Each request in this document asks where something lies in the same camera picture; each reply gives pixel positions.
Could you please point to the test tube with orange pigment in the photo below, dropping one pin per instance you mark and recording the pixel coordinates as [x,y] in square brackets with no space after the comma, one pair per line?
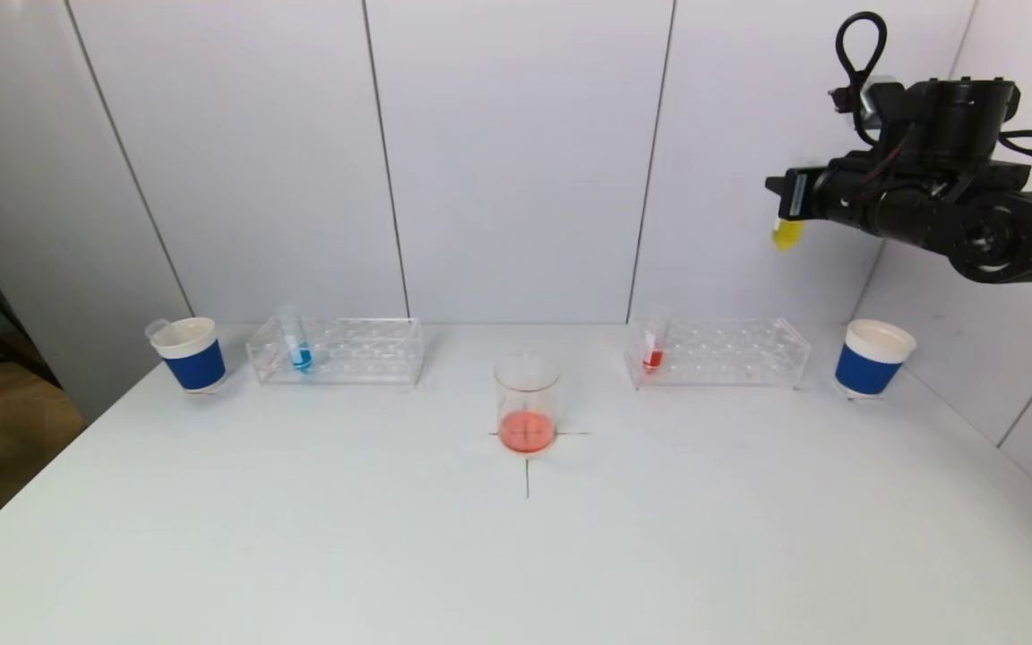
[156,329]

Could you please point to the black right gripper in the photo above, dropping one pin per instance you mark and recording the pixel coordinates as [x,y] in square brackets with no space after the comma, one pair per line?
[798,194]

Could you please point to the test tube with yellow pigment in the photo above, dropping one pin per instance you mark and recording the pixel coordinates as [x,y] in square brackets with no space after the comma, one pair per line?
[786,235]

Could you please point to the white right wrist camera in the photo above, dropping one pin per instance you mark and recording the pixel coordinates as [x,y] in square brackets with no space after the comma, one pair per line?
[879,100]

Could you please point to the test tube with blue pigment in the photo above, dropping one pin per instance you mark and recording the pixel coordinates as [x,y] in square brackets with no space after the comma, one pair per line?
[302,358]

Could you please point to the clear acrylic test tube rack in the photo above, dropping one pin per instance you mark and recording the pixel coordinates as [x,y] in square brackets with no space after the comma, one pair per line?
[713,354]
[355,354]

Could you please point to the test tube with red pigment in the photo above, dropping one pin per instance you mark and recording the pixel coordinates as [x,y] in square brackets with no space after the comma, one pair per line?
[652,360]

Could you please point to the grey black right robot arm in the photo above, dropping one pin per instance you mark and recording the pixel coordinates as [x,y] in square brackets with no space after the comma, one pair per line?
[991,206]

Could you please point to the blue white paper cup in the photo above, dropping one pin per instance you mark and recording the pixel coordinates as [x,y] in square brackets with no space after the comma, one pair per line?
[865,369]
[196,365]

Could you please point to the clear glass beaker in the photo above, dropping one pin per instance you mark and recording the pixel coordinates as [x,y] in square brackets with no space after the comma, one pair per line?
[527,421]

